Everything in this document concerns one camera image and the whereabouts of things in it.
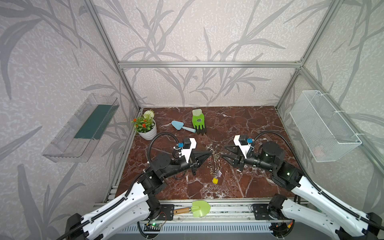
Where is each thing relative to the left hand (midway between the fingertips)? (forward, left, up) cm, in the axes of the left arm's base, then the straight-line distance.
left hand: (211, 152), depth 59 cm
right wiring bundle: (-24, -36, -35) cm, 55 cm away
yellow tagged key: (-8, -2, -13) cm, 15 cm away
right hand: (+4, -5, -2) cm, 7 cm away
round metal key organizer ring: (+22, -2, -34) cm, 40 cm away
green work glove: (+42, +6, -33) cm, 54 cm away
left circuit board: (-23, +27, -35) cm, 50 cm away
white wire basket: (+6, -49, +2) cm, 49 cm away
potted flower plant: (+27, +38, -19) cm, 51 cm away
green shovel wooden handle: (-16, +5, -31) cm, 35 cm away
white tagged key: (-6, -3, -8) cm, 10 cm away
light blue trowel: (+37, +21, -33) cm, 54 cm away
